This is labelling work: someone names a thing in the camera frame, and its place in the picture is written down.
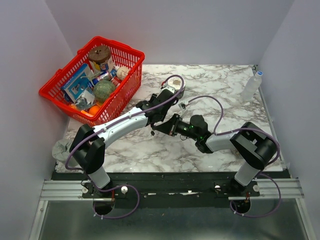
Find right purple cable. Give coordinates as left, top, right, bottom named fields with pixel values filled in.
left=187, top=95, right=282, bottom=218

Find red plastic basket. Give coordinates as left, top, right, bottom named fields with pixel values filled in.
left=38, top=36, right=145, bottom=126

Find green netted melon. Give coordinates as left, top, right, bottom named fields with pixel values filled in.
left=93, top=80, right=116, bottom=104

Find black wrapped tissue roll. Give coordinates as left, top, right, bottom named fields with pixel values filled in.
left=166, top=76, right=186, bottom=100

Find brown round lid container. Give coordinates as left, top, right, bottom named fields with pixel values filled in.
left=88, top=45, right=111, bottom=64

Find aluminium frame rail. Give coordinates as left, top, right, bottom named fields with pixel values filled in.
left=28, top=178, right=96, bottom=240

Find cream ball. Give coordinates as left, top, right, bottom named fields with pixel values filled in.
left=115, top=66, right=130, bottom=81

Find clear plastic water bottle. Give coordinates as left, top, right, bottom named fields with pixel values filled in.
left=240, top=71, right=263, bottom=102

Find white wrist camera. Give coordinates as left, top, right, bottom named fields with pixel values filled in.
left=160, top=81, right=176, bottom=94
left=178, top=101, right=190, bottom=119

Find blue white box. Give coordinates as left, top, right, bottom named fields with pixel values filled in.
left=60, top=63, right=92, bottom=103

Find purple cable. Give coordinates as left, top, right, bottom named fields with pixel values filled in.
left=187, top=95, right=282, bottom=218
left=64, top=74, right=187, bottom=221

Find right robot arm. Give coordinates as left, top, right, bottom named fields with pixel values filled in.
left=151, top=114, right=280, bottom=196

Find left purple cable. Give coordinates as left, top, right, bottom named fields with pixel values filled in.
left=64, top=74, right=187, bottom=221

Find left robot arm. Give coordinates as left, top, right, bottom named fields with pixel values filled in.
left=65, top=86, right=181, bottom=198

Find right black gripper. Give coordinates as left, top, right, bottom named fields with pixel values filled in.
left=154, top=113, right=199, bottom=141

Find orange fruit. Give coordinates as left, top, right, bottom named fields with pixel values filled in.
left=88, top=105, right=101, bottom=116

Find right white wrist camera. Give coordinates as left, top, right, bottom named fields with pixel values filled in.
left=178, top=101, right=190, bottom=119

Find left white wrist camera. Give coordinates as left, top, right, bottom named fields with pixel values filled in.
left=160, top=81, right=176, bottom=94

